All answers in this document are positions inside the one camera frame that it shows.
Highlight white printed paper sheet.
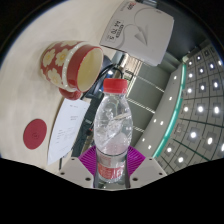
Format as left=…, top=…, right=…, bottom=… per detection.
left=46, top=98, right=91, bottom=166

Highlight red floral ceramic mug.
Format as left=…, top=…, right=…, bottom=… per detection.
left=39, top=40, right=105, bottom=101

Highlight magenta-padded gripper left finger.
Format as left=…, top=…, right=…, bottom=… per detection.
left=59, top=144, right=100, bottom=190

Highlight ceiling lights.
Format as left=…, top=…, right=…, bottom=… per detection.
left=145, top=43, right=224, bottom=168

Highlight flat round red coaster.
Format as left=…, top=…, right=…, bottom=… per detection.
left=22, top=118, right=48, bottom=151

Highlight clear red-capped water bottle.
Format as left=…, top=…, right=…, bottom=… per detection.
left=93, top=78, right=134, bottom=184

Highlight white cardboard box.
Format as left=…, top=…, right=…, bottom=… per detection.
left=99, top=0, right=175, bottom=68

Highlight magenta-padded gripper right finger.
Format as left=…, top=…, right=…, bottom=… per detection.
left=125, top=145, right=168, bottom=189

